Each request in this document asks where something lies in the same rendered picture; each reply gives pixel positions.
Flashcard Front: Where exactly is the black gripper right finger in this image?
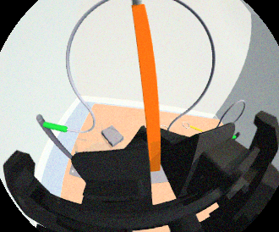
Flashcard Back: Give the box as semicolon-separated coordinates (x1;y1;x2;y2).
160;122;235;198

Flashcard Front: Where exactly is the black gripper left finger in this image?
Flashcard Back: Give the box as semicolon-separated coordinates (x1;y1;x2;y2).
71;125;152;197

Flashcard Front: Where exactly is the grey rectangular block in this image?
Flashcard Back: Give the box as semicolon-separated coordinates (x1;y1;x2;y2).
101;126;123;147

